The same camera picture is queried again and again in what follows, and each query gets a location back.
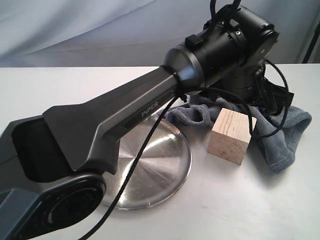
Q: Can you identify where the dark stand pole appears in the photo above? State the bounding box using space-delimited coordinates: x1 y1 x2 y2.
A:
301 18 320 64

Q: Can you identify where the grey-blue fleece towel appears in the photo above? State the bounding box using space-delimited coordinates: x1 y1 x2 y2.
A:
164 95 312 173

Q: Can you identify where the round stainless steel plate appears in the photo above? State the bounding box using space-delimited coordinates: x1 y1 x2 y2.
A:
101 115 192 210

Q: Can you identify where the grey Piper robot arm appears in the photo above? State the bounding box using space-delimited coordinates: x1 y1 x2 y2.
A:
0 0 279 240

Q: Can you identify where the white backdrop cloth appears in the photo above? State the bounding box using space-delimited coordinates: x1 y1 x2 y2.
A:
0 0 320 68

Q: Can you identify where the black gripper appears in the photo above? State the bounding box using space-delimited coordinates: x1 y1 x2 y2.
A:
224 63 294 116

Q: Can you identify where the light wooden cube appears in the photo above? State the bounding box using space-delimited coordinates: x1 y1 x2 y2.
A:
207 108 252 166

